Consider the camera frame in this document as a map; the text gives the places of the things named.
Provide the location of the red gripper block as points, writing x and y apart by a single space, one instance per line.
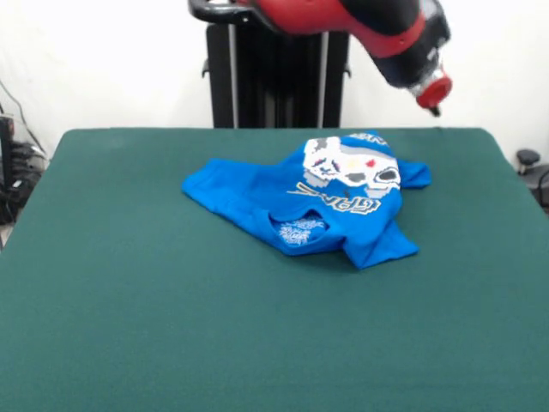
434 92

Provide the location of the blue printed t-shirt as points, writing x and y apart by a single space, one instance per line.
369 244

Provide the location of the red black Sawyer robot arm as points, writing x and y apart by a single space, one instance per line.
386 26

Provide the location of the dark green table cloth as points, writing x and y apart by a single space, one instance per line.
128 300

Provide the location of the black electronics box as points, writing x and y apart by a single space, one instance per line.
5 150

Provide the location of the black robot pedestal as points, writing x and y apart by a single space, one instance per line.
274 81

